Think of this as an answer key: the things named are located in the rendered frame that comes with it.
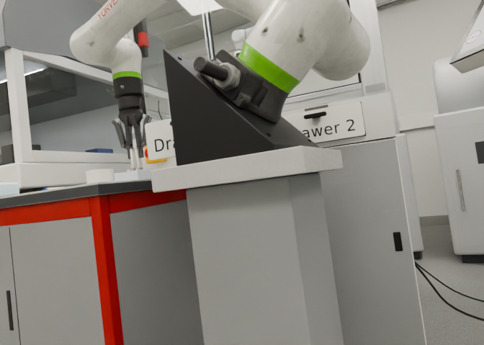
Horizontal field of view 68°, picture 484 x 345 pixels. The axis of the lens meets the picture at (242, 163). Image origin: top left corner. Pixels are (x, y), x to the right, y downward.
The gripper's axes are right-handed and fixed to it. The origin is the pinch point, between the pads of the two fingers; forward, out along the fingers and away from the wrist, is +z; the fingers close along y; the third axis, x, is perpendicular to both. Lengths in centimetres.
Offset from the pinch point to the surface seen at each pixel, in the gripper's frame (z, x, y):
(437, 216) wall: 74, -290, -203
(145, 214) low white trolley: 17.1, 19.6, -8.8
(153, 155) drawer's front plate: 0.9, 10.6, -9.8
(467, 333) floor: 84, -43, -112
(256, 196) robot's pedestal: 14, 54, -42
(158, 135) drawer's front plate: -4.7, 11.1, -12.0
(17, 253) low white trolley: 22.7, 28.1, 22.1
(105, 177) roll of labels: 6.2, 22.7, -0.4
